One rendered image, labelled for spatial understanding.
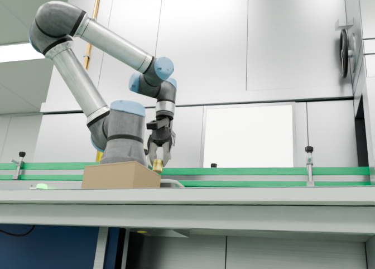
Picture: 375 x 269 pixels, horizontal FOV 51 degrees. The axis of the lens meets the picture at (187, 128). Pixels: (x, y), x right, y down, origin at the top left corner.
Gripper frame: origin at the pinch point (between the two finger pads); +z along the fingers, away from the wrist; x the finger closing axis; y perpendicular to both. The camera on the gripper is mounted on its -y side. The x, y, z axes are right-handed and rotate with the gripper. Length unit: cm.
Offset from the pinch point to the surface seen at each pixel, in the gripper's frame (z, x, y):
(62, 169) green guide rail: -1, 49, 14
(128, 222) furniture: 25.7, -3.8, -28.4
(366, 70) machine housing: -35, -74, 4
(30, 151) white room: -119, 330, 340
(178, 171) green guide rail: -2.8, -0.8, 22.6
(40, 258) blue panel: 36, 51, 14
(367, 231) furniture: 26, -64, -34
